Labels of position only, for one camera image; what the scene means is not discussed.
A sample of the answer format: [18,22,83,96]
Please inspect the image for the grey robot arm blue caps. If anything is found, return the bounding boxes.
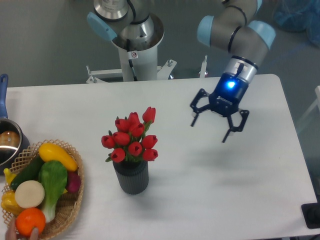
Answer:
[86,0,276,133]

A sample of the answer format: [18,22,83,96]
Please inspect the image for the purple red radish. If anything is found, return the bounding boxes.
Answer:
[65,171,82,193]

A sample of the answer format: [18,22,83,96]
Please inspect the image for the orange fruit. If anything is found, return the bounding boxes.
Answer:
[15,207,46,237]

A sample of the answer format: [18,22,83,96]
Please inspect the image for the yellow banana tip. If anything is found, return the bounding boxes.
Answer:
[3,168,17,185]

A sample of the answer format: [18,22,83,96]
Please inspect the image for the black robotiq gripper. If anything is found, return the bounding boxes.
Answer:
[189,72,250,144]

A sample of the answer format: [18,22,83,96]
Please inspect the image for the round beige disc food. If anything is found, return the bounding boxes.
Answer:
[15,180,45,209]

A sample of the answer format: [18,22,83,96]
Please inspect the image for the black device at table edge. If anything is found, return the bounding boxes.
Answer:
[301,202,320,229]

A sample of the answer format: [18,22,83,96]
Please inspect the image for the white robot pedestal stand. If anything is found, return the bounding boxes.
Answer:
[85,44,210,84]

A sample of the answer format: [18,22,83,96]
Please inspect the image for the blue handled saucepan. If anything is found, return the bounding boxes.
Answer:
[0,73,30,176]

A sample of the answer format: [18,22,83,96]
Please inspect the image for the person's hand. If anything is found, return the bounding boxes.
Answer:
[5,218,39,240]

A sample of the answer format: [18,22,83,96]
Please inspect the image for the green bok choy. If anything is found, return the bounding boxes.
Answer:
[38,160,68,223]

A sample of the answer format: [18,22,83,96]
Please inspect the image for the white furniture edge right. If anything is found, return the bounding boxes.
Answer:
[295,85,320,134]

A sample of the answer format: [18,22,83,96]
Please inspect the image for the dark grey ribbed vase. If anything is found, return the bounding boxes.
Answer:
[112,161,149,195]

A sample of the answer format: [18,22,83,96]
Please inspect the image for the red tulip bouquet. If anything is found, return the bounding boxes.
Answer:
[101,106,158,164]

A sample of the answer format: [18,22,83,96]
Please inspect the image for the dark green cucumber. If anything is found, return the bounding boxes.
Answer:
[10,155,45,191]

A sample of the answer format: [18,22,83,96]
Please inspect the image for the yellow squash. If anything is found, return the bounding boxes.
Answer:
[38,142,78,172]

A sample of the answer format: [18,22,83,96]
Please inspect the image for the blue plastic bag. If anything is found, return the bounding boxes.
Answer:
[272,0,320,47]

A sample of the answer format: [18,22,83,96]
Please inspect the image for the woven wicker basket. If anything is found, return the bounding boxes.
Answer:
[9,139,85,240]

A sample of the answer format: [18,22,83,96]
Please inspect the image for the yellow bell pepper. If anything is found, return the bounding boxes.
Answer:
[1,190,24,216]

